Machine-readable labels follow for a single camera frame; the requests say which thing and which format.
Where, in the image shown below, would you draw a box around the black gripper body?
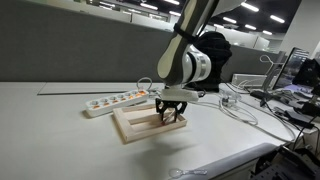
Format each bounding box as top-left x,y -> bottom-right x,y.
155,97 -> 188,112

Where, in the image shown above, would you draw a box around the shallow wooden box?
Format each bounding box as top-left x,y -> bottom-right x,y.
112,103 -> 188,144

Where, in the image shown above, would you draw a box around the white power strip orange sockets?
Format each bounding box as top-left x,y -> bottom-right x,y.
84,89 -> 150,118

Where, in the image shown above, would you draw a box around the round clear plastic holder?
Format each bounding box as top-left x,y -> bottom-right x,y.
220,90 -> 242,108

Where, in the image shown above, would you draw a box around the clear plastic spoon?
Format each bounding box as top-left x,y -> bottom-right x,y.
168,167 -> 208,180

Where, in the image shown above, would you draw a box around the grey partition panel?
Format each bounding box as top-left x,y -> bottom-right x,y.
0,0 -> 284,84

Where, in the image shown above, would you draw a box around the black computer monitor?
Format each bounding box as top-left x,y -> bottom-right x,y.
273,46 -> 311,91

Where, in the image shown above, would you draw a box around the looped white cable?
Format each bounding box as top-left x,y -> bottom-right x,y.
138,77 -> 298,144

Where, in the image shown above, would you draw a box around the black strap on arm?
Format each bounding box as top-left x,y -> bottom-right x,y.
172,22 -> 198,44

